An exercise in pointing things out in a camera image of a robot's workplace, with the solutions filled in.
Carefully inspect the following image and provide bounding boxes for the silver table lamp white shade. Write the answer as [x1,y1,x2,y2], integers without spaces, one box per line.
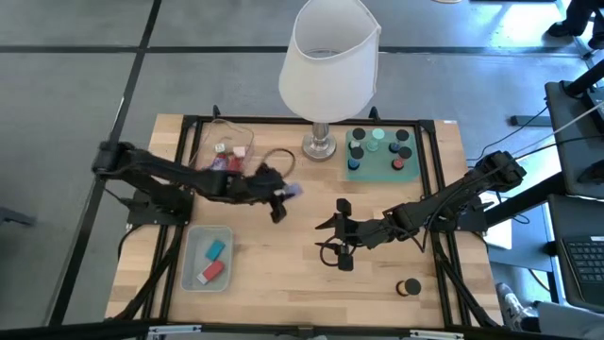
[277,0,382,162]

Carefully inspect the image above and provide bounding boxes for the black aluminium table frame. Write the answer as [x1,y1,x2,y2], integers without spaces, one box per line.
[106,104,504,330]

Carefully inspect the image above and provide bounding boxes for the teal translucent tray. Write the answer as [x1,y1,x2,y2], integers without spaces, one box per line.
[344,127,421,183]

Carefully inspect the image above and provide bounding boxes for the black hourglass red sand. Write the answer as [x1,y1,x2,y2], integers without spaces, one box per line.
[391,145,413,172]

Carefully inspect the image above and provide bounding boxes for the black side desk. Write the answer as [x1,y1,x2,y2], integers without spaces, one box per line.
[545,59,604,199]

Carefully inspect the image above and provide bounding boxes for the clear plastic bin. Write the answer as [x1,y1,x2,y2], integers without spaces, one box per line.
[193,118,256,190]

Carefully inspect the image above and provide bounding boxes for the grey plastic bin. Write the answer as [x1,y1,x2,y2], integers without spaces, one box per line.
[181,225,235,293]

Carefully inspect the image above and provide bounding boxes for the black floor cable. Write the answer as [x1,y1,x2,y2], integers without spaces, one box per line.
[464,106,551,164]

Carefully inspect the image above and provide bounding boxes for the red rectangular eraser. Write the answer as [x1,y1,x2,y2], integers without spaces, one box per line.
[201,260,227,283]

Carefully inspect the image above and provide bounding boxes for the white desk cable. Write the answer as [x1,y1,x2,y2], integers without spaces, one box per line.
[537,101,604,143]

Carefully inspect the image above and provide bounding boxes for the black hourglass orange sand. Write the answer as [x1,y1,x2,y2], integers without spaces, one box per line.
[394,277,423,298]

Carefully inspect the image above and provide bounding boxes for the black crossbar silver brackets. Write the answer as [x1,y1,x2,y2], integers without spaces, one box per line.
[0,318,604,340]

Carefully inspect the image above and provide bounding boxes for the small black hourglass blue sand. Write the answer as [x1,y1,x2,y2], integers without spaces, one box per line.
[388,128,411,155]

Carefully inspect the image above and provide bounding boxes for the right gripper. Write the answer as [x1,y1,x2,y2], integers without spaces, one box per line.
[314,197,395,273]

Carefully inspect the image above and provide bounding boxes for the teal rectangular eraser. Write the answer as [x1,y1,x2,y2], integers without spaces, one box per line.
[205,239,227,262]

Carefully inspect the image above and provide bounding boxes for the black looped gripper cable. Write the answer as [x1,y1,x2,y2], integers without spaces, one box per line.
[260,147,297,179]
[319,234,342,267]

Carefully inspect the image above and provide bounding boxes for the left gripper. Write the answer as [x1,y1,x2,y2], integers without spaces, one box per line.
[226,162,291,225]

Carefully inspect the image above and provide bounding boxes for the black desk foot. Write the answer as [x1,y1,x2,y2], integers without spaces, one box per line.
[509,115,553,128]

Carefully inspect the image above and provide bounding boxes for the grey floor stand foot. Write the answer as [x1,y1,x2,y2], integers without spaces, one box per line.
[0,206,37,228]

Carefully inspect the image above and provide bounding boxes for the person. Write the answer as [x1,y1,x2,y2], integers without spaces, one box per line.
[495,281,604,340]
[546,0,604,51]

